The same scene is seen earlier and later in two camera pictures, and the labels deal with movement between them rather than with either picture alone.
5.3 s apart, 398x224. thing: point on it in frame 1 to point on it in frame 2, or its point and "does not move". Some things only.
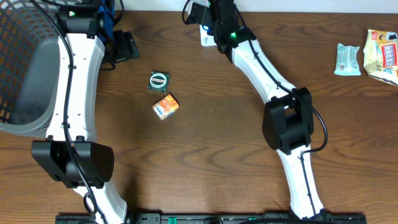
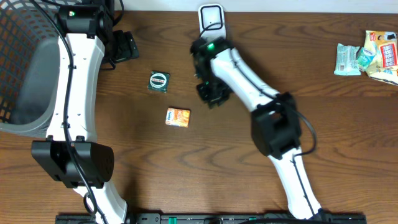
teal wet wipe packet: [347, 63] does not move
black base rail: [326, 218] does not move
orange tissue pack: [166, 106] to [178, 117]
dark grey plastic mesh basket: [29, 65] does not move
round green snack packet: [158, 81] does not move
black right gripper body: [210, 20] to [212, 89]
